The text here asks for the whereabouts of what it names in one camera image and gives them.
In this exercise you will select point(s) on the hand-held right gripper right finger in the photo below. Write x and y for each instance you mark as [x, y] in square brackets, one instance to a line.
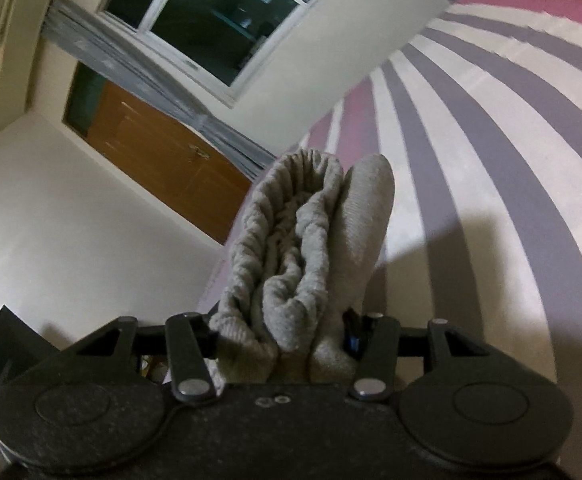
[355, 342]

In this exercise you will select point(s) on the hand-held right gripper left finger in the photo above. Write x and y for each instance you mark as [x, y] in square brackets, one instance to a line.
[187, 355]

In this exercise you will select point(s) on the brown wooden door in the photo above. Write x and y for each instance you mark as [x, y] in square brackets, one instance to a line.
[171, 155]

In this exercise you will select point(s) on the striped bed sheet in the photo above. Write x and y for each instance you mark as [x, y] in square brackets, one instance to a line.
[496, 185]

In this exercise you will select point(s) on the grey curtain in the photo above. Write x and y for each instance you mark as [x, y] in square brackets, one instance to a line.
[136, 75]

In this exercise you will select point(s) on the white framed window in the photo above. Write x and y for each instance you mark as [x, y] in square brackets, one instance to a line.
[221, 15]

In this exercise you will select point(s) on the cream wardrobe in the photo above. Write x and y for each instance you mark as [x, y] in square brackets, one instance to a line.
[1, 25]

